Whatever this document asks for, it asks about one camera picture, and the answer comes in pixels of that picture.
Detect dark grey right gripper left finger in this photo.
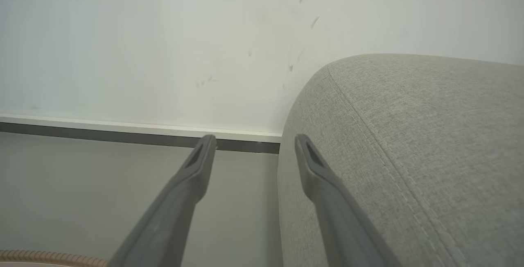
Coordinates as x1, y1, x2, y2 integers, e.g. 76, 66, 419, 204
108, 135, 217, 267

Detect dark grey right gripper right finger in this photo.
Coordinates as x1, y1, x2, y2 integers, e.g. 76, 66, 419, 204
295, 133, 404, 267

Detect white perforated basket, brown rim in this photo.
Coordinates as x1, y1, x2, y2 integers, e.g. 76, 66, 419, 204
0, 249, 109, 267

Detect white and black baseboard strip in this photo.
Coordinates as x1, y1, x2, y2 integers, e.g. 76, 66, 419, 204
0, 113, 283, 154

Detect light grey fabric sofa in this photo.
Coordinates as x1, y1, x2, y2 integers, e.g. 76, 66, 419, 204
277, 53, 524, 267

